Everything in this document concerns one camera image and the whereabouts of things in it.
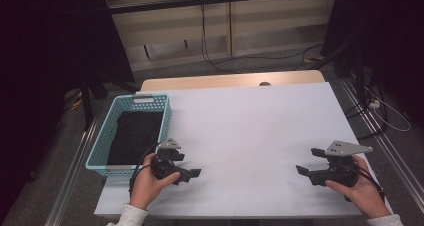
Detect wide black curtain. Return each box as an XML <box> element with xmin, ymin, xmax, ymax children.
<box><xmin>0</xmin><ymin>0</ymin><xmax>135</xmax><ymax>217</ymax></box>

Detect beige cabinet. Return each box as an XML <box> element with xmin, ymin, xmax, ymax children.
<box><xmin>101</xmin><ymin>0</ymin><xmax>338</xmax><ymax>72</ymax></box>

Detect person's left hand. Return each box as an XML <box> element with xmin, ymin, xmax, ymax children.
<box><xmin>128</xmin><ymin>152</ymin><xmax>182</xmax><ymax>211</ymax></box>

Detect white floor cable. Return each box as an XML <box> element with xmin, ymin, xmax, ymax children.
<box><xmin>364</xmin><ymin>85</ymin><xmax>412</xmax><ymax>133</ymax></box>

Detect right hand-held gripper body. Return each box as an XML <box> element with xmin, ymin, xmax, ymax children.
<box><xmin>307</xmin><ymin>139</ymin><xmax>375</xmax><ymax>188</ymax></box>

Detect black hanging cable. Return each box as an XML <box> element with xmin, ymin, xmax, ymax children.
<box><xmin>199</xmin><ymin>0</ymin><xmax>242</xmax><ymax>75</ymax></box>

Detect left hand-held gripper cable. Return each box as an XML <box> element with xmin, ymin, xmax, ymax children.
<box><xmin>128</xmin><ymin>141</ymin><xmax>162</xmax><ymax>198</ymax></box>

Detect black metal stand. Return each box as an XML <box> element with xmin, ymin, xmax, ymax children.
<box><xmin>312</xmin><ymin>40</ymin><xmax>368</xmax><ymax>101</ymax></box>

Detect black tripod stand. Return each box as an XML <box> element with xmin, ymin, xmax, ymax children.
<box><xmin>79</xmin><ymin>69</ymin><xmax>142</xmax><ymax>132</ymax></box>

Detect light blue perforated basket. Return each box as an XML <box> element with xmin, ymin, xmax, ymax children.
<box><xmin>84</xmin><ymin>92</ymin><xmax>173</xmax><ymax>178</ymax></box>

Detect aluminium floor rail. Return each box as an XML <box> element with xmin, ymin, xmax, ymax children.
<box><xmin>339</xmin><ymin>76</ymin><xmax>424</xmax><ymax>214</ymax></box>
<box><xmin>44</xmin><ymin>118</ymin><xmax>102</xmax><ymax>226</ymax></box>

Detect narrow black curtain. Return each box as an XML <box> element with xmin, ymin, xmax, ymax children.
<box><xmin>320</xmin><ymin>0</ymin><xmax>424</xmax><ymax>122</ymax></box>

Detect black looped floor cables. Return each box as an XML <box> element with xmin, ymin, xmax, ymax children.
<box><xmin>344</xmin><ymin>80</ymin><xmax>390</xmax><ymax>141</ymax></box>

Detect person's right hand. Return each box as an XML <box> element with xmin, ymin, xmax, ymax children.
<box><xmin>324</xmin><ymin>154</ymin><xmax>388</xmax><ymax>220</ymax></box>

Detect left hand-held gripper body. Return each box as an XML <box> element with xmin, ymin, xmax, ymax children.
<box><xmin>150</xmin><ymin>137</ymin><xmax>186</xmax><ymax>181</ymax></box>

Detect right hand-held gripper cable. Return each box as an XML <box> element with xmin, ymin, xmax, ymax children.
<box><xmin>345</xmin><ymin>161</ymin><xmax>387</xmax><ymax>201</ymax></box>

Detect hand-held gripper cable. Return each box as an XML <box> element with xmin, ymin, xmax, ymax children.
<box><xmin>128</xmin><ymin>141</ymin><xmax>162</xmax><ymax>198</ymax></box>
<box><xmin>345</xmin><ymin>161</ymin><xmax>387</xmax><ymax>201</ymax></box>

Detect black pants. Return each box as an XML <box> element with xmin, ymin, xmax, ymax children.
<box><xmin>106</xmin><ymin>109</ymin><xmax>165</xmax><ymax>166</ymax></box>

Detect black floor cable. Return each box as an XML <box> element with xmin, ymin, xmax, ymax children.
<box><xmin>211</xmin><ymin>42</ymin><xmax>325</xmax><ymax>75</ymax></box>

